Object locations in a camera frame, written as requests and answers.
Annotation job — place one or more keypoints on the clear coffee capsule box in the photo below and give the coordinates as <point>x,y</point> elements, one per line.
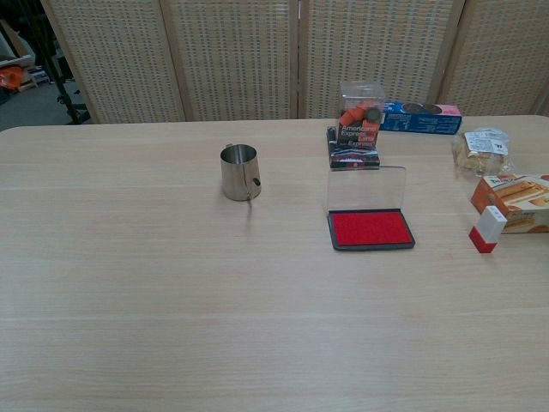
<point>358,133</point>

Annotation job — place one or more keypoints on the black tripod stand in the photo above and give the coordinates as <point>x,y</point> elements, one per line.
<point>64,92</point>

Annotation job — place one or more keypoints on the orange wafer box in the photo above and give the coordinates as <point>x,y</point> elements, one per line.
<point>523,201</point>

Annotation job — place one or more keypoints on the blue cookie box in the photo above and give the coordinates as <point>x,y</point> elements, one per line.
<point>420,123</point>

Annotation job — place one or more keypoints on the red ink pad clear lid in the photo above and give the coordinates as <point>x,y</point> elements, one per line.
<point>369,229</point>

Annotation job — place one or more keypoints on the stainless steel cup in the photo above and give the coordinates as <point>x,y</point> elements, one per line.
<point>236,176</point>

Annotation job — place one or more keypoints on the orange bag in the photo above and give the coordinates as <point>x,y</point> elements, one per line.
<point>10,78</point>

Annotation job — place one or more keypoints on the clear bag of biscuits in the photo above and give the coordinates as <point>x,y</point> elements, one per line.
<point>476,154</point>

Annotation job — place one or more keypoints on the wooden woven folding screen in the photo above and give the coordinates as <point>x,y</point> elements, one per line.
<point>236,56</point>

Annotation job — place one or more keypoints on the dark printed flat box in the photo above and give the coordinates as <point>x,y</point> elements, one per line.
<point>354,159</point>

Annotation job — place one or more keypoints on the red and white stamp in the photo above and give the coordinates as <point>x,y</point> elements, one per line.
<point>489,227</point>

